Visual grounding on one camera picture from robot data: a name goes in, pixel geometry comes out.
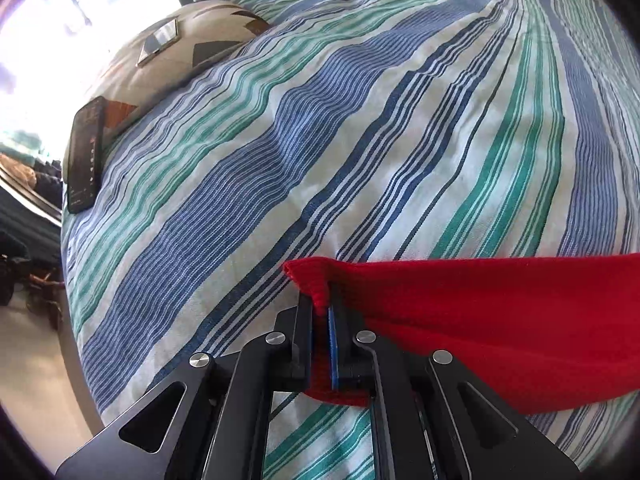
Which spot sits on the dark furniture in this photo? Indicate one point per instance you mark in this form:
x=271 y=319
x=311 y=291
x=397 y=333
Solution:
x=20 y=270

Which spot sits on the black smartphone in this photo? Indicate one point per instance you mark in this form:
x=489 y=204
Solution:
x=86 y=155

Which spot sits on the beige patterned pillow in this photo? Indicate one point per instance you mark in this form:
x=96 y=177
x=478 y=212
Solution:
x=210 y=30

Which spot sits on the silver flat device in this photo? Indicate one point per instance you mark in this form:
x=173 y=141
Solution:
x=159 y=41

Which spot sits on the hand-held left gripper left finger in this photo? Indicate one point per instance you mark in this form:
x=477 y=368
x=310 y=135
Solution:
x=312 y=355

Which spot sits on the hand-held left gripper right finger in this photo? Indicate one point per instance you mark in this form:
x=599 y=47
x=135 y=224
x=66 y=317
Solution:
x=333 y=355

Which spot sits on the red shirt with white print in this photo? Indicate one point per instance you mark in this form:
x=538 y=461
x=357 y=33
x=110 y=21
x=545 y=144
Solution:
x=500 y=320

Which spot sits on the blue green striped bed sheet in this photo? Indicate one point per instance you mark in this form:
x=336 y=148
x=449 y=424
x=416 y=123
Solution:
x=350 y=135

